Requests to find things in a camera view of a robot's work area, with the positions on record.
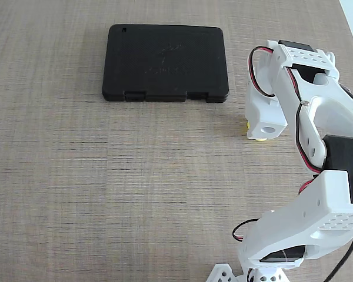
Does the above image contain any red black shoulder cable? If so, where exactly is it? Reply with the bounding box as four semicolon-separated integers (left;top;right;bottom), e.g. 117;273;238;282
231;218;264;243

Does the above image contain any red black forearm cable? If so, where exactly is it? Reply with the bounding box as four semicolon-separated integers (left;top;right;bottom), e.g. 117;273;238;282
284;66;323;174

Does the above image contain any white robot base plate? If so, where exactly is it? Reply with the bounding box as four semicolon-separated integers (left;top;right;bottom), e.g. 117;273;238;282
205;263;289;282

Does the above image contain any thick black cable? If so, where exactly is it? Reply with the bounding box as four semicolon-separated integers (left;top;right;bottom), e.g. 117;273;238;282
323;234;353;282

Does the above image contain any black plastic case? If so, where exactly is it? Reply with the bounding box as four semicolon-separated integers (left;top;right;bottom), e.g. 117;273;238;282
101;24;230;103

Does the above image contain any yellow rubber duck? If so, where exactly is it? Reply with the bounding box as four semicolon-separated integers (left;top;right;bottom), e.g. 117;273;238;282
245;121;268;142

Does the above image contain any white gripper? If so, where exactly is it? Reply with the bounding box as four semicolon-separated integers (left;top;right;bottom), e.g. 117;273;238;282
246;40;289;140

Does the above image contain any red black wrist cable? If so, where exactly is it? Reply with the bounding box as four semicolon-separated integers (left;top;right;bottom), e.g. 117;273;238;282
249;46;277;98

